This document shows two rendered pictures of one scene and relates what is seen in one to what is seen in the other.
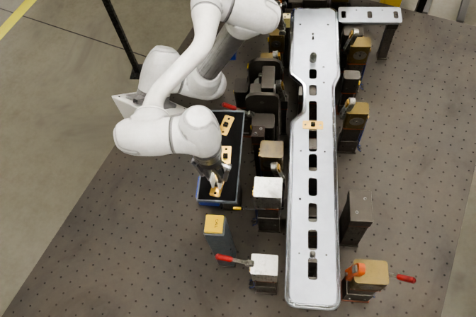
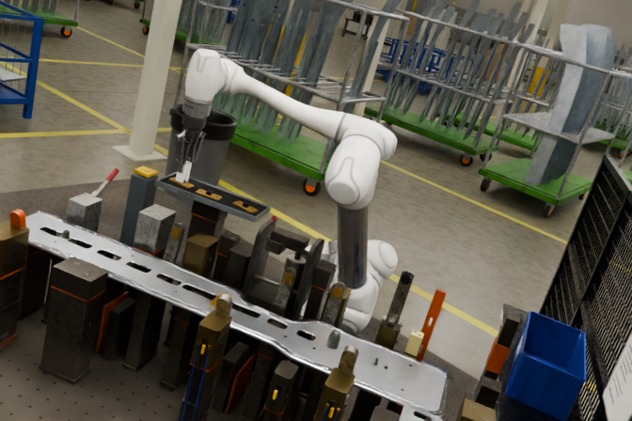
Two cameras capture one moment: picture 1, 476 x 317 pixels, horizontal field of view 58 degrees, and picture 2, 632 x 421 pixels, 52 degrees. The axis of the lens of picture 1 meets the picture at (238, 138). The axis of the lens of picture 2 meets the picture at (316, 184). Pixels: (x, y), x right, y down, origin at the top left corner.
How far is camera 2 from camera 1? 2.29 m
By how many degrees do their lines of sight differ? 75
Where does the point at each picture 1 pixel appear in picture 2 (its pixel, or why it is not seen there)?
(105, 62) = not seen: outside the picture
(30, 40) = not seen: hidden behind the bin
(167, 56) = (373, 246)
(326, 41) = (365, 372)
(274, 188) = (152, 213)
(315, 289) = (31, 225)
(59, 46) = not seen: hidden behind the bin
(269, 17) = (333, 165)
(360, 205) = (82, 268)
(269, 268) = (79, 199)
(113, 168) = (279, 269)
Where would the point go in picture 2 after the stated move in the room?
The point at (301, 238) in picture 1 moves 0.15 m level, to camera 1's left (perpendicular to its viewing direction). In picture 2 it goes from (89, 239) to (108, 222)
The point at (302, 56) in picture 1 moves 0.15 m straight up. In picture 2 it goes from (343, 340) to (358, 294)
